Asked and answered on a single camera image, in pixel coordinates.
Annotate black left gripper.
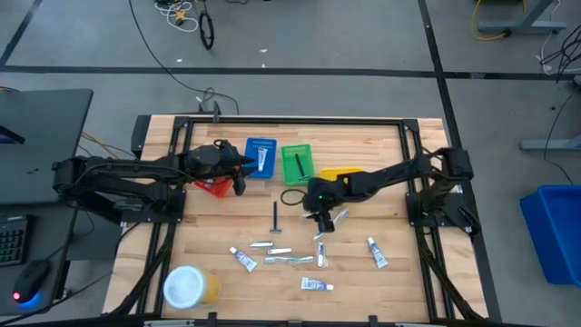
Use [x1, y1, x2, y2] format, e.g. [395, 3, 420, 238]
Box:
[213, 140, 257, 197]

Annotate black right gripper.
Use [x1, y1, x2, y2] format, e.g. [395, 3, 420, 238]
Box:
[303, 177, 346, 233]

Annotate dark blue disposable razor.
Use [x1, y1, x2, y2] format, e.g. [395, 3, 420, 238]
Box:
[270, 201, 282, 234]
[294, 153, 312, 182]

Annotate green toothbrush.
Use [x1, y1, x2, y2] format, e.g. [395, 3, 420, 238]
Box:
[263, 255, 316, 265]

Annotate blue plastic basket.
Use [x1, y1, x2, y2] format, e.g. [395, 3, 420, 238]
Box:
[244, 137, 278, 180]

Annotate red plastic basket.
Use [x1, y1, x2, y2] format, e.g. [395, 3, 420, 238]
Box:
[193, 176, 235, 199]

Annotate green plastic basket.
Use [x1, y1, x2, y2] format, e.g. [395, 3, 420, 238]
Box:
[280, 144, 316, 187]

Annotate yellow plastic basket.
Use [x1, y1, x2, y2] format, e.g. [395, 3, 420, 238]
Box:
[320, 166, 364, 183]

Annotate yellow cup with white lid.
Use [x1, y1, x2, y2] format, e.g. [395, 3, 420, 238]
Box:
[162, 265, 222, 310]

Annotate dark grey desk panel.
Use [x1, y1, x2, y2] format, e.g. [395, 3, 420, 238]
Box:
[0, 88, 94, 205]

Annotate black low desk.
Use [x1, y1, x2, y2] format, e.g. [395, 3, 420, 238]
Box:
[0, 202, 78, 314]

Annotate dark monitor corner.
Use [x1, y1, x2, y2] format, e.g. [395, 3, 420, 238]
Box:
[0, 124, 26, 145]

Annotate black computer mouse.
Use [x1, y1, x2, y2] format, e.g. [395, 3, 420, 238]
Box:
[12, 259, 51, 304]

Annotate large blue plastic bin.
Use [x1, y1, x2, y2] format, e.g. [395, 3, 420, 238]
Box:
[519, 183, 581, 287]

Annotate black backlit keyboard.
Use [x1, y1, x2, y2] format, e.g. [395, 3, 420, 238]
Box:
[0, 215, 29, 268]

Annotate grey floor bar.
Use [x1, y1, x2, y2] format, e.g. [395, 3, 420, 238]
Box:
[519, 138, 581, 152]

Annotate grey desk leg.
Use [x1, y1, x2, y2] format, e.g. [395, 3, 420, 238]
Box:
[477, 0, 568, 36]

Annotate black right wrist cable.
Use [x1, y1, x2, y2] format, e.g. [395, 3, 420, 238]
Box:
[280, 187, 309, 207]

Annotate black clamp post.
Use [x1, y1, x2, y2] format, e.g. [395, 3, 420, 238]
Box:
[198, 100, 222, 124]

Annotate black aluminium table frame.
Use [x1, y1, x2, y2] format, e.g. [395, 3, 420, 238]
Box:
[135, 115, 489, 324]

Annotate black table corner bracket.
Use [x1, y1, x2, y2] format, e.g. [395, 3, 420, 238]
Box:
[130, 114, 152, 159]

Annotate long black floor cable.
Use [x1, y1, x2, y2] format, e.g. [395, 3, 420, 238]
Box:
[128, 0, 241, 115]

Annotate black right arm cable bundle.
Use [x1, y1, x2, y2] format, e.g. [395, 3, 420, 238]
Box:
[415, 226, 483, 322]

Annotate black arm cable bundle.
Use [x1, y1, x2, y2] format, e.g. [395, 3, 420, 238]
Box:
[415, 226, 483, 322]
[108, 222, 179, 318]

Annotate coiled black cable ring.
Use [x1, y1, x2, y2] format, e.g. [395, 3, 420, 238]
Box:
[198, 9, 215, 51]

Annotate thin yellow cables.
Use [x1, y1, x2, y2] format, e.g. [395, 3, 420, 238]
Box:
[81, 131, 137, 160]

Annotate black left arm cable bundle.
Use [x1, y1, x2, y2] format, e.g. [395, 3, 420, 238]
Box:
[108, 222, 179, 318]

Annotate white cable bundle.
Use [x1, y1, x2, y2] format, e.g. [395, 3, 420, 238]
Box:
[153, 0, 201, 34]

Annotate thin black floor cable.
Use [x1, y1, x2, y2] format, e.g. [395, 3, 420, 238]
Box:
[543, 84, 581, 185]

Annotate yellow floor cable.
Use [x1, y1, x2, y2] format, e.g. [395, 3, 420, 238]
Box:
[471, 0, 513, 43]

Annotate white floor cable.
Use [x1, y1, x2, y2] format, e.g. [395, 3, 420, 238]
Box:
[538, 31, 581, 74]

